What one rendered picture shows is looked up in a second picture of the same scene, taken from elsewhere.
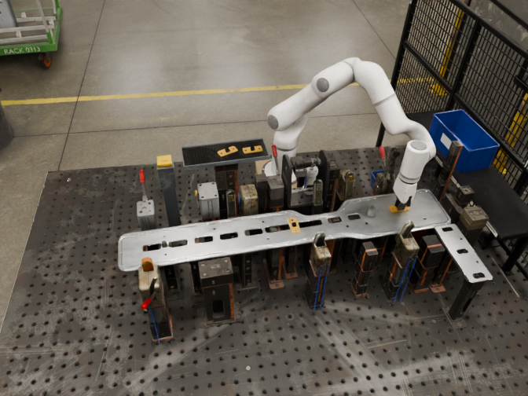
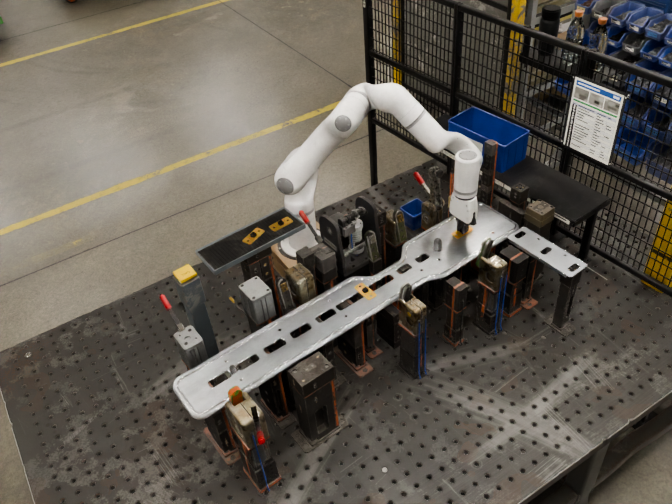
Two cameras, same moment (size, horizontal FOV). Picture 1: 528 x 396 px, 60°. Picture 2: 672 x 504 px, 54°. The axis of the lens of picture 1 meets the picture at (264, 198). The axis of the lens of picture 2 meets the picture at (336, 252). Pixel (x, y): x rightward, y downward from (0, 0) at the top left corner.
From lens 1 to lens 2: 0.57 m
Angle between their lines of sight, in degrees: 15
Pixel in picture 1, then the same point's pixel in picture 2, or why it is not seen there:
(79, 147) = not seen: outside the picture
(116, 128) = (15, 277)
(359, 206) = (421, 244)
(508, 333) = (616, 318)
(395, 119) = (435, 135)
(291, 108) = (304, 162)
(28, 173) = not seen: outside the picture
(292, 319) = (402, 398)
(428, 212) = (492, 225)
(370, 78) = (395, 99)
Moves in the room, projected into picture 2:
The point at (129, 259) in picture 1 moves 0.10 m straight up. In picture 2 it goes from (201, 403) to (194, 382)
